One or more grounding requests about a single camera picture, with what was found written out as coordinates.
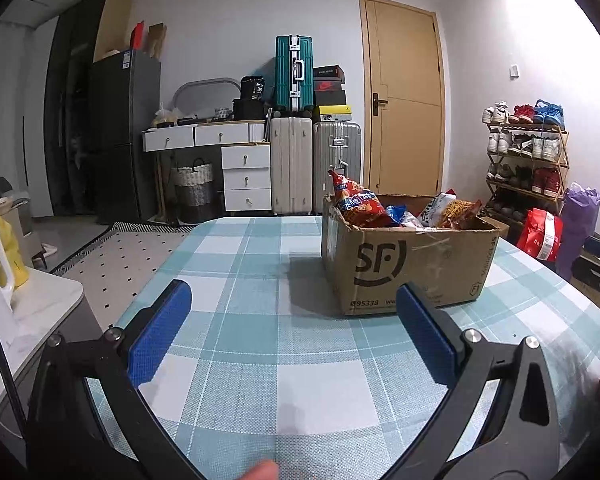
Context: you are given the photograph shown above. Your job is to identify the dotted patterned rug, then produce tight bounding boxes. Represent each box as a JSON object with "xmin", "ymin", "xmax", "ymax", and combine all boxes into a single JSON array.
[{"xmin": 50, "ymin": 220, "xmax": 201, "ymax": 281}]

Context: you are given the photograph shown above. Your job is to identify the noodle snack bag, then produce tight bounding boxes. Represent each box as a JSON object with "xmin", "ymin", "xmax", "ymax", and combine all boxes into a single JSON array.
[{"xmin": 420, "ymin": 190, "xmax": 483, "ymax": 231}]

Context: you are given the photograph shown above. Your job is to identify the black storage bin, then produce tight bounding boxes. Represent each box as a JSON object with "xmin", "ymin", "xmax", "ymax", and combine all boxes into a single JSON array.
[{"xmin": 232, "ymin": 98, "xmax": 271, "ymax": 122}]

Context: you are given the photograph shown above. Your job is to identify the woven laundry basket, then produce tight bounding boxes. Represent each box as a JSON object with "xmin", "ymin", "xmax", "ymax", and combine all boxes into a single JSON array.
[{"xmin": 174, "ymin": 158, "xmax": 214, "ymax": 209}]

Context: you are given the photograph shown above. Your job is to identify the silver suitcase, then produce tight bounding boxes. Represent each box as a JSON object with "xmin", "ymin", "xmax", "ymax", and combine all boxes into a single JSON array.
[{"xmin": 312, "ymin": 121, "xmax": 363, "ymax": 201}]

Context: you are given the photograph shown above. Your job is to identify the red shopping bag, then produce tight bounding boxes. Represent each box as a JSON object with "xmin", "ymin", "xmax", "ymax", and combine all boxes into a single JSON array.
[{"xmin": 517, "ymin": 207, "xmax": 564, "ymax": 262}]

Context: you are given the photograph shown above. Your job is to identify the teal suitcase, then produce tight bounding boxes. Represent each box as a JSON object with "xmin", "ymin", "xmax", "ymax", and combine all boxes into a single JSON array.
[{"xmin": 275, "ymin": 35, "xmax": 315, "ymax": 113}]

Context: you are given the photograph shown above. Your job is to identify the person's left hand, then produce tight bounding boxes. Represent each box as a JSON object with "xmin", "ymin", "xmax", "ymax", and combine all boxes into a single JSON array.
[{"xmin": 242, "ymin": 460, "xmax": 281, "ymax": 480}]

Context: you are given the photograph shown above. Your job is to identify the beige suitcase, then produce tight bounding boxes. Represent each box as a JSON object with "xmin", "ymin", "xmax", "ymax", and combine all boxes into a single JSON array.
[{"xmin": 270, "ymin": 116, "xmax": 315, "ymax": 216}]

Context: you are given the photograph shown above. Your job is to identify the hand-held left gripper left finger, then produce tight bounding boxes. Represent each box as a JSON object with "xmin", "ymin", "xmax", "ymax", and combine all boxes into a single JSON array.
[{"xmin": 26, "ymin": 279, "xmax": 201, "ymax": 480}]

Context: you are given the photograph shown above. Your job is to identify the black cable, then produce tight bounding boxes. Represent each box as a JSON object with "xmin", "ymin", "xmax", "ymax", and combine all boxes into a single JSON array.
[{"xmin": 0, "ymin": 287, "xmax": 31, "ymax": 441}]

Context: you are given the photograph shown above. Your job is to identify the yellow plastic bag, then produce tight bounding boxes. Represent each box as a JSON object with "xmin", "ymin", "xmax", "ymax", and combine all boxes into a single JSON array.
[{"xmin": 0, "ymin": 211, "xmax": 31, "ymax": 288}]

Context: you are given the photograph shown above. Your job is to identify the black printed box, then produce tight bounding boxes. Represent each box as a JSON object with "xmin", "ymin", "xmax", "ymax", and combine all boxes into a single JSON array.
[{"xmin": 240, "ymin": 76, "xmax": 266, "ymax": 101}]

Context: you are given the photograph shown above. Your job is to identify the dark grey fridge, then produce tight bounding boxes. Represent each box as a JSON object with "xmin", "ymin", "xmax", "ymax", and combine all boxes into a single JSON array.
[{"xmin": 87, "ymin": 50, "xmax": 162, "ymax": 226}]

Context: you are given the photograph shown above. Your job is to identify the white marble side table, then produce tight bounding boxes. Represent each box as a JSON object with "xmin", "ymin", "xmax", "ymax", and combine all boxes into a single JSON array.
[{"xmin": 0, "ymin": 270, "xmax": 84, "ymax": 411}]

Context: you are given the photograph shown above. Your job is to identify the purple bag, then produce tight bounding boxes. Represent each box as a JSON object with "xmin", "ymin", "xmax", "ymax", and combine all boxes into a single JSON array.
[{"xmin": 555, "ymin": 185, "xmax": 600, "ymax": 278}]

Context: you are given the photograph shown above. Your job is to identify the tan wooden door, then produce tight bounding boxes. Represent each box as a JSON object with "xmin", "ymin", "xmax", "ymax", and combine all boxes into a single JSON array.
[{"xmin": 358, "ymin": 0, "xmax": 450, "ymax": 196}]

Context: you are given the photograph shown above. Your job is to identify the rows of assorted shoes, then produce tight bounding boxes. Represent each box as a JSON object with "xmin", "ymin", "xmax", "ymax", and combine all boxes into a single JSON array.
[{"xmin": 482, "ymin": 100, "xmax": 566, "ymax": 213}]

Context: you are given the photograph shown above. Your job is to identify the red chip bag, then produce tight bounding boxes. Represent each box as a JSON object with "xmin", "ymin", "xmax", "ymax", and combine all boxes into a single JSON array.
[{"xmin": 327, "ymin": 170, "xmax": 388, "ymax": 228}]

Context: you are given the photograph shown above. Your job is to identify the cardboard box with cat print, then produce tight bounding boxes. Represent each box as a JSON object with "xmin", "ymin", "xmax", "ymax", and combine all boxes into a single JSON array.
[{"xmin": 572, "ymin": 255, "xmax": 600, "ymax": 313}]

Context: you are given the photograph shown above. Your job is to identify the grey oval frame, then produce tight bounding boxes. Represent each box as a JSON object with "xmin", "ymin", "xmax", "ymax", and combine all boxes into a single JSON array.
[{"xmin": 172, "ymin": 77, "xmax": 241, "ymax": 121}]

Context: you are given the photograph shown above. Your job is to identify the yellow and black shoe box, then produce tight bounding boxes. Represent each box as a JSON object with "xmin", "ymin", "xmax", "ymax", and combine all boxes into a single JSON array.
[{"xmin": 318, "ymin": 105, "xmax": 353, "ymax": 122}]

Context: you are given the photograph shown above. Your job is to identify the white drawer desk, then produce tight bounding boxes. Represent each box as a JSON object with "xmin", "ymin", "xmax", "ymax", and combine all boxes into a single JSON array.
[{"xmin": 141, "ymin": 120, "xmax": 272, "ymax": 213}]

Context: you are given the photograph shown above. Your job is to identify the folded brown cardboard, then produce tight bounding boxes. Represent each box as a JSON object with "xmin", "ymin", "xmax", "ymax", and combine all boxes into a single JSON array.
[{"xmin": 147, "ymin": 22, "xmax": 167, "ymax": 59}]

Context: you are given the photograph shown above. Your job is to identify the brown cardboard box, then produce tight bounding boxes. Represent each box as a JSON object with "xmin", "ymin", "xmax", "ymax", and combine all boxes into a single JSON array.
[{"xmin": 321, "ymin": 194, "xmax": 510, "ymax": 317}]

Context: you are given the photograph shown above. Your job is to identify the black wardrobe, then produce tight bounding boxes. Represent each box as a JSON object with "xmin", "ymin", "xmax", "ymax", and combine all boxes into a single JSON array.
[{"xmin": 44, "ymin": 0, "xmax": 133, "ymax": 216}]

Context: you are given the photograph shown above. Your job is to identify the clear plastic bag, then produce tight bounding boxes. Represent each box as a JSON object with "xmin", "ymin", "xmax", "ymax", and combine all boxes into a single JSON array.
[{"xmin": 152, "ymin": 102, "xmax": 183, "ymax": 128}]

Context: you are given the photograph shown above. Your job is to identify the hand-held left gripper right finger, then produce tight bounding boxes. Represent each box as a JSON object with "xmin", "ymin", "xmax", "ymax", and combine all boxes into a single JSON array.
[{"xmin": 395, "ymin": 281, "xmax": 563, "ymax": 480}]

